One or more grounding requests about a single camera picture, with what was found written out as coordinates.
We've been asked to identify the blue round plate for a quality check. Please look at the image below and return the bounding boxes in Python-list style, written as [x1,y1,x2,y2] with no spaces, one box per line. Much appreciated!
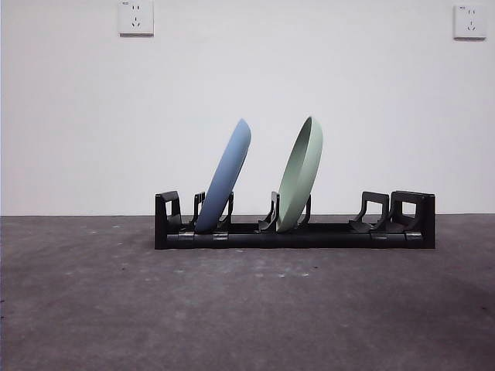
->
[195,117,252,233]

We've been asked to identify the green round plate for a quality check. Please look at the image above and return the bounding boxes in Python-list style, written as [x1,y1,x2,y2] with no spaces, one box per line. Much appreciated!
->
[275,115,324,233]

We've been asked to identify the black plate rack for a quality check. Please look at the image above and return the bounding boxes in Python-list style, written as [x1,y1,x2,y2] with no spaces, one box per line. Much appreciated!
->
[154,189,436,249]

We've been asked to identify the white wall socket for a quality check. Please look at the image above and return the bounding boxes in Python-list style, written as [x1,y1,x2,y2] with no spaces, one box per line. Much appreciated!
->
[118,0,155,38]
[452,4,488,40]

